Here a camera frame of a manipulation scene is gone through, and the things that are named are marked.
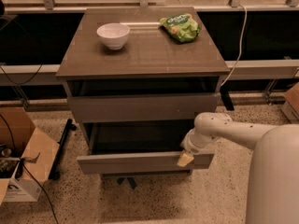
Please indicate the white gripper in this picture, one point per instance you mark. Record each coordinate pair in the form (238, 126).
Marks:
(189, 146)

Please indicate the grey drawer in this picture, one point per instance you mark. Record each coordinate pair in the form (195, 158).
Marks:
(123, 148)
(141, 107)

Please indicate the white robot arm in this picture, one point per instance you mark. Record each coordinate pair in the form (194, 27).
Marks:
(273, 189)

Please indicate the grey top drawer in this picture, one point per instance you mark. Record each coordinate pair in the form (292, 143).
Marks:
(141, 107)

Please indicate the grey drawer cabinet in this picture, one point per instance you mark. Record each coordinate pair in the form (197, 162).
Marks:
(150, 63)

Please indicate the open cardboard box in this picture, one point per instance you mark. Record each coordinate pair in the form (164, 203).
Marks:
(17, 131)

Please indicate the black metal stand leg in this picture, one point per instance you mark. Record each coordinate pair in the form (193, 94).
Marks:
(54, 172)

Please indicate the green snack bag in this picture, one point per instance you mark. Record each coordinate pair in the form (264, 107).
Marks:
(182, 27)

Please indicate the white ceramic bowl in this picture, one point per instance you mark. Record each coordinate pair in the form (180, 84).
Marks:
(113, 35)

